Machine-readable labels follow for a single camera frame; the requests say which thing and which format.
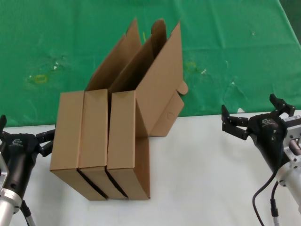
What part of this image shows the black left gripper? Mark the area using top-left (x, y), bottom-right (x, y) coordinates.
top-left (0, 114), bottom-right (56, 197)

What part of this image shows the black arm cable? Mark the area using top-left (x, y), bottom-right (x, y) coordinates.
top-left (20, 199), bottom-right (36, 226)
top-left (252, 169), bottom-right (283, 226)

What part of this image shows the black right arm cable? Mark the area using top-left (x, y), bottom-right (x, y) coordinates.
top-left (252, 169), bottom-right (283, 226)

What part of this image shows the brown cardboard box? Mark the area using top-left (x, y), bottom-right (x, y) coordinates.
top-left (79, 19), bottom-right (168, 201)
top-left (49, 17), bottom-right (142, 202)
top-left (107, 19), bottom-right (189, 201)

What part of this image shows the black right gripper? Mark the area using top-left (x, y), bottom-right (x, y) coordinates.
top-left (221, 93), bottom-right (297, 174)

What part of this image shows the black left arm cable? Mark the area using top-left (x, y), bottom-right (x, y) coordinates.
top-left (20, 199), bottom-right (36, 226)

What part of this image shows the green table cloth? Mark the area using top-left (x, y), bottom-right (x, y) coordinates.
top-left (0, 0), bottom-right (301, 129)

